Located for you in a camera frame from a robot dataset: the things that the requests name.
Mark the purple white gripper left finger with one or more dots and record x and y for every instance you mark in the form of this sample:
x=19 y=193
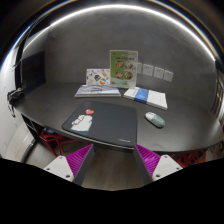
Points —
x=73 y=167

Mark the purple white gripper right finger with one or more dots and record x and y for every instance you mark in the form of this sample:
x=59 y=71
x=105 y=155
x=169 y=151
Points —
x=153 y=166

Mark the white green computer mouse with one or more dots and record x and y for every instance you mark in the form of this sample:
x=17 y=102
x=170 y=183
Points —
x=155 y=119

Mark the black mouse pad with cartoon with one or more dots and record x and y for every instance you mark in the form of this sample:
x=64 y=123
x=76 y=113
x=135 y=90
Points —
x=104 y=122

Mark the red stool left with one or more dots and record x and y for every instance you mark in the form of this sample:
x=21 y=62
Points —
x=48 y=136

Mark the red stool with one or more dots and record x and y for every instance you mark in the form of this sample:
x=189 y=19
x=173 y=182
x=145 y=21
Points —
x=189 y=158
x=48 y=136

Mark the red stool right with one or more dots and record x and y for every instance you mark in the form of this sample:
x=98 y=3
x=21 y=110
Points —
x=189 y=158

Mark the white book with blue band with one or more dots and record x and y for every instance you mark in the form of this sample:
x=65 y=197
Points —
x=149 y=97

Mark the grey magazine lying flat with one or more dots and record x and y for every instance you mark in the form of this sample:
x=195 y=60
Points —
x=97 y=91

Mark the small colourful picture card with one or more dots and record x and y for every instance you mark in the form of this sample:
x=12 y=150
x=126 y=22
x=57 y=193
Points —
x=98 y=77

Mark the green menu stand card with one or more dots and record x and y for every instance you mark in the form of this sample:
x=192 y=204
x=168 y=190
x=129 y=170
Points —
x=123 y=68

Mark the black monitor screen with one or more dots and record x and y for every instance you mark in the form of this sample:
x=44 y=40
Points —
x=33 y=72

